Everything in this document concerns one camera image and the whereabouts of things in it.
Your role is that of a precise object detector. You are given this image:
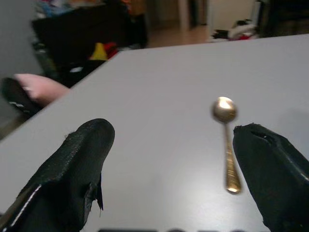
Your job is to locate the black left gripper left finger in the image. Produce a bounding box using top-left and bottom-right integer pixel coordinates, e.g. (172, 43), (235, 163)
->
(0, 118), (115, 232)

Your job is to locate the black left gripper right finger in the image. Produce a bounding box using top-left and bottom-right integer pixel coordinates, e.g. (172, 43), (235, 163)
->
(232, 122), (309, 232)

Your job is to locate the gold metal spoon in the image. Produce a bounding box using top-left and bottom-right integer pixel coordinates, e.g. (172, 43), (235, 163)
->
(211, 96), (243, 195)

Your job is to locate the yellow and red cloth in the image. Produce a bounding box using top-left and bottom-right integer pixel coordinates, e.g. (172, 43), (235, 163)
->
(88, 42), (119, 61)

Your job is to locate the black sofa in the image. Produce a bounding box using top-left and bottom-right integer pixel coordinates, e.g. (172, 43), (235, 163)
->
(31, 4), (148, 88)

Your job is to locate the pile of clothes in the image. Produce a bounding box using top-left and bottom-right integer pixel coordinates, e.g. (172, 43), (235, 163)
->
(210, 18), (261, 43)

